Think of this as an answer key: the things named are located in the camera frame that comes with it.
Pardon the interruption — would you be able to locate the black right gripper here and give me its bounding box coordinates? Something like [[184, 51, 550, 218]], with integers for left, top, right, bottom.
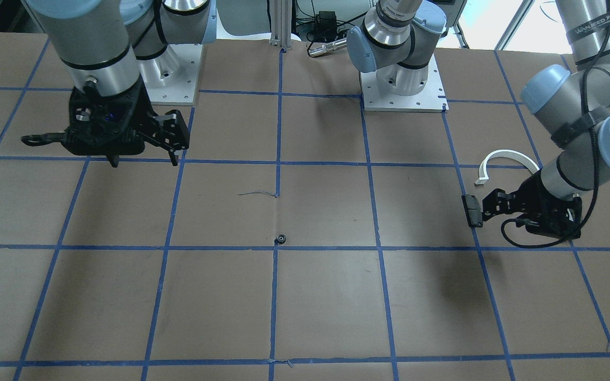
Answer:
[[21, 76, 190, 167]]

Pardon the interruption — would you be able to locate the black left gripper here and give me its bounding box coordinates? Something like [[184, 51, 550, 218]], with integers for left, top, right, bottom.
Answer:
[[481, 175, 582, 239]]

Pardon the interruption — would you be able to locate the dark brake pad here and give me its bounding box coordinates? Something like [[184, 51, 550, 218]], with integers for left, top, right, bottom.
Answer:
[[461, 194, 483, 228]]

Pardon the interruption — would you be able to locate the small black bearing gear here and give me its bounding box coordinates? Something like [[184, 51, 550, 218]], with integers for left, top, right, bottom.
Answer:
[[274, 234, 286, 244]]

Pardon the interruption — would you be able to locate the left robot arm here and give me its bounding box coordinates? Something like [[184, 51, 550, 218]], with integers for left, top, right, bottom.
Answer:
[[346, 1, 610, 243]]

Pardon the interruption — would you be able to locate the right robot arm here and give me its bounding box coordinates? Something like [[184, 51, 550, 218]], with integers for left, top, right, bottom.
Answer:
[[21, 1, 217, 167]]

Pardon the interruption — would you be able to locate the white curved plastic part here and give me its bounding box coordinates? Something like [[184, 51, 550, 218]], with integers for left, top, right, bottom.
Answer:
[[475, 150, 541, 186]]

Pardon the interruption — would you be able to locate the silver cylinder connector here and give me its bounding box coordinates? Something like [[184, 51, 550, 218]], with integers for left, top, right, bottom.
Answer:
[[307, 38, 347, 58]]

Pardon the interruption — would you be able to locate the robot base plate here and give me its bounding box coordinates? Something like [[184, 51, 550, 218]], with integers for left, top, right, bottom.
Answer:
[[138, 44, 204, 106], [359, 55, 450, 113]]

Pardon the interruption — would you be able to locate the aluminium frame post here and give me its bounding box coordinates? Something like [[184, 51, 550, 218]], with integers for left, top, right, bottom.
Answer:
[[268, 1, 293, 52]]

